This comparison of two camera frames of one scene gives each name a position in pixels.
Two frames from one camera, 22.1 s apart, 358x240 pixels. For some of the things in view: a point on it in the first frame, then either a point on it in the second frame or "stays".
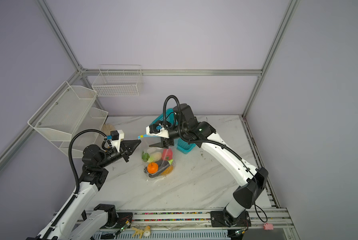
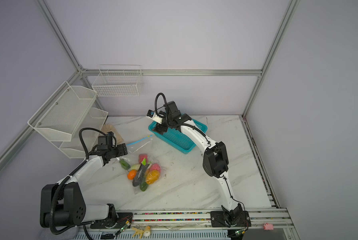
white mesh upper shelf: [58, 119] stays
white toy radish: [152, 158] → [127, 166]
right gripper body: [173, 133] → [166, 123]
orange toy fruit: [152, 167] → [131, 174]
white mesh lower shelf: [94, 119] stays
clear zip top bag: [158, 163] → [142, 165]
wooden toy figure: [146, 232] stays
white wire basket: [115, 80] stays
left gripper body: [112, 156] stays
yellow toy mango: [168, 170] → [151, 176]
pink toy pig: [268, 226] stays
